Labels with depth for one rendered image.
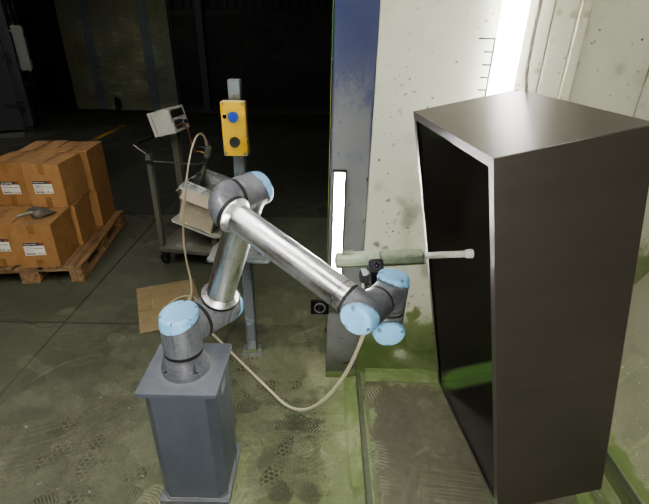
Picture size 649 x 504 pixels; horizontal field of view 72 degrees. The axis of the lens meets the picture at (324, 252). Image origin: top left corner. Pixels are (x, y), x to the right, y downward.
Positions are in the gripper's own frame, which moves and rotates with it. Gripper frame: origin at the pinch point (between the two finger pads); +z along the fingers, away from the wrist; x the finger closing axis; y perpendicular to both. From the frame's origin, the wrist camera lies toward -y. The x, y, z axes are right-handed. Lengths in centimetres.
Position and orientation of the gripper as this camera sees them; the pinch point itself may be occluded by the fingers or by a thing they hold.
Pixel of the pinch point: (369, 264)
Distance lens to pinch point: 157.7
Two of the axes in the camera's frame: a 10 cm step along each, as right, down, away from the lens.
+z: -0.6, -4.8, 8.7
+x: 10.0, -0.7, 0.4
